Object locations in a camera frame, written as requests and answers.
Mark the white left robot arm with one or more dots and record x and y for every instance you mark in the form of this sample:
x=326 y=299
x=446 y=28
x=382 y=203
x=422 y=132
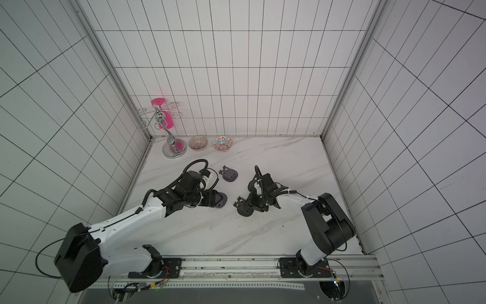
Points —
x=87 y=254

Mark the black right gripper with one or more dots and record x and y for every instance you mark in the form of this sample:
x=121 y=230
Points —
x=252 y=201

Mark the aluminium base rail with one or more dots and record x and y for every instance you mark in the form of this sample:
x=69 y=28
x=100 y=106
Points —
x=250 y=272

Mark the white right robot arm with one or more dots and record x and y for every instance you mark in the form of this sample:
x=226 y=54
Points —
x=329 y=226

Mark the pink plastic cup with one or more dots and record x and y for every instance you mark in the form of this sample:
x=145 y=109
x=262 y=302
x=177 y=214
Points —
x=163 y=118

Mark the chrome cup holder stand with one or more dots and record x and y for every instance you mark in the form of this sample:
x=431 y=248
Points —
x=173 y=148

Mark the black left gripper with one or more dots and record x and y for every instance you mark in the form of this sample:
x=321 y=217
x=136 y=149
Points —
x=211 y=198

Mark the brown striped glass bowl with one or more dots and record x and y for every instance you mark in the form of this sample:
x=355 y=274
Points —
x=198 y=143

